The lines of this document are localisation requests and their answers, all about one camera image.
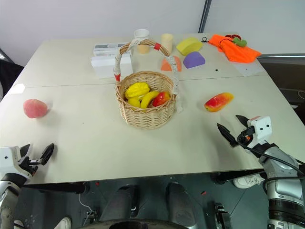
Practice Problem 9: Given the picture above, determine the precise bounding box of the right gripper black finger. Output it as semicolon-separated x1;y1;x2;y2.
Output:
217;123;239;148
235;114;249;127

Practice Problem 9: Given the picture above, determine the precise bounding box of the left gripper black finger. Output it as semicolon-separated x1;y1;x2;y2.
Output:
39;143;55;166
19;144;32;159

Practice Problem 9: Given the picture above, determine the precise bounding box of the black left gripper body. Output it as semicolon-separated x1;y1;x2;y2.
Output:
18;156;41;177

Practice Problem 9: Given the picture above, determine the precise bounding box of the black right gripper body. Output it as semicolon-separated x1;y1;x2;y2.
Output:
236;126;256;145

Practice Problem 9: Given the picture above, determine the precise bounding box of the long red yellow mango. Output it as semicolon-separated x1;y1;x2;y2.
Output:
204;92;235;113

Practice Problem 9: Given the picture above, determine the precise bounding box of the pink peach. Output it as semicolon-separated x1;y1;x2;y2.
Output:
23;98;48;119

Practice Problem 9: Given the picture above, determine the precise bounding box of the white sneaker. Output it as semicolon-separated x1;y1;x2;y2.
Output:
52;216;72;229
233;174;265;189

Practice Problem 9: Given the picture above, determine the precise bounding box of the white tape patch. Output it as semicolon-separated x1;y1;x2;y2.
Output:
10;83;26;95

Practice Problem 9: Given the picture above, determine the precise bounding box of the orange cloth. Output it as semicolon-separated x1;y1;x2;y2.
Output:
208;34;263;63

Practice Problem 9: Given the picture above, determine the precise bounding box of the red apple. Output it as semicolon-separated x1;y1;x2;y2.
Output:
152;91;171;107

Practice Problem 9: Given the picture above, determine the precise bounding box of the purple foam block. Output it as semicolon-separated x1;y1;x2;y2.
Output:
183;51;206;70

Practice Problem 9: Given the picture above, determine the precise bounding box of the green and red toy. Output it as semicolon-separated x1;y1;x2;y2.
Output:
225;33;248;48

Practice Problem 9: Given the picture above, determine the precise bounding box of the grey trouser leg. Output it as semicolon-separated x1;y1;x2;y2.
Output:
99;185;140;222
166;181;200;226

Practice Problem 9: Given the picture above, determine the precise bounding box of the yellow banana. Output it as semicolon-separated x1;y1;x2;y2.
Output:
140;90;160;109

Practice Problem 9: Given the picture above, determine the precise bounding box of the yellow foam block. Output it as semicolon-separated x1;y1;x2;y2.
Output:
176;37;204;57

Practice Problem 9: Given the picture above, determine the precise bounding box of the orange foam block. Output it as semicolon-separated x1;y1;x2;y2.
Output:
160;55;183;72

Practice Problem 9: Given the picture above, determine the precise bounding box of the small yellow lemon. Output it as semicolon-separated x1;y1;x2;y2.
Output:
127;97;142;110

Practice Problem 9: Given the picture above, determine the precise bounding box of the yellow starfruit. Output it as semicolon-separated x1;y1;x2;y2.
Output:
124;82;151;100

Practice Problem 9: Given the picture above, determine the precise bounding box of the plain white box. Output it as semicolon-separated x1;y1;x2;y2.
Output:
90;53;134;78

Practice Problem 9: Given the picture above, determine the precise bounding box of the cream cylinder block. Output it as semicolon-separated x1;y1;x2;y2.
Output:
161;33;174;54

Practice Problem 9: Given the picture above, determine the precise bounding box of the grey vertical pole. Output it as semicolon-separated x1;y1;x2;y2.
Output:
198;0;213;34

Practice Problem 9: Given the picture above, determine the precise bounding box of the flat white printed box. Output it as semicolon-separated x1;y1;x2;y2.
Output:
92;42;131;57

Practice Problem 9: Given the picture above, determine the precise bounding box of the beige cup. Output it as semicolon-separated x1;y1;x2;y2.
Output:
137;44;151;55

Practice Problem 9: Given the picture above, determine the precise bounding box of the white paper cup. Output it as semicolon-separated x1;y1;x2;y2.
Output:
133;29;151;45

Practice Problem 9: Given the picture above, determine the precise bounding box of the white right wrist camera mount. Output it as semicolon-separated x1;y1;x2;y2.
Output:
246;115;273;145

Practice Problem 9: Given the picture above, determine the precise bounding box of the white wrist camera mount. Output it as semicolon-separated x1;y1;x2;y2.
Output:
246;115;273;145
0;146;33;182

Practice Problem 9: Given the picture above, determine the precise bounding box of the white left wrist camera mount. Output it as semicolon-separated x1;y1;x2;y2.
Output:
0;146;33;182

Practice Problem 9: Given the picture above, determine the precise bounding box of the black table frame bar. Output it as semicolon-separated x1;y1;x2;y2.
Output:
20;182;87;194

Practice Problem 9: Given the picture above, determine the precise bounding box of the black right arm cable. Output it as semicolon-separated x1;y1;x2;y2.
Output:
237;135;305;179

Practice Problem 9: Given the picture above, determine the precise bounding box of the wicker basket with taped handle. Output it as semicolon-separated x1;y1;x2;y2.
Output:
113;40;184;130

